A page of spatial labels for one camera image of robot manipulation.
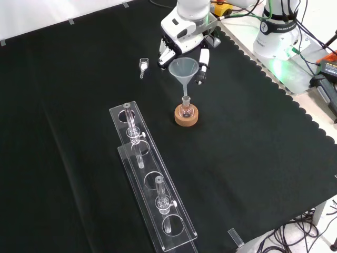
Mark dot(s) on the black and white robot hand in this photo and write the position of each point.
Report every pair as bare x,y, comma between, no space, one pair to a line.
168,54

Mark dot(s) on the clear plastic funnel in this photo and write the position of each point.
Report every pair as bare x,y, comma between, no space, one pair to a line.
183,69

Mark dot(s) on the glass weighing funnel with powder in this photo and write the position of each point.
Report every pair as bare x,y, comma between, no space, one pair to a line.
143,64

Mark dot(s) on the small glass round-bottom flask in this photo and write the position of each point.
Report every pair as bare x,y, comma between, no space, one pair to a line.
186,109

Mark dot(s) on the clear acrylic funnel stand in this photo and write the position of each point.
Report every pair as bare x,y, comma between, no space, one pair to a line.
151,168

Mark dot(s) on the yellow stop button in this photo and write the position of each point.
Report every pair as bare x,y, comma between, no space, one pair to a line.
222,7

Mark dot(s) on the black bench cloth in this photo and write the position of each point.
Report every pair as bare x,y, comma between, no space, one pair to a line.
237,163

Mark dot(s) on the orange and black device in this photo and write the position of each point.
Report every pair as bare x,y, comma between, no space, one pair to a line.
328,66

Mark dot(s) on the black clamp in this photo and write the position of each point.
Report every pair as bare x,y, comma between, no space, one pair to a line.
325,91

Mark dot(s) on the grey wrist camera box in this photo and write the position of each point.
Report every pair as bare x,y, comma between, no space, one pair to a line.
214,40

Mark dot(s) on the grey metal base plate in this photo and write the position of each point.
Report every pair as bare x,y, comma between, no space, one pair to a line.
289,76

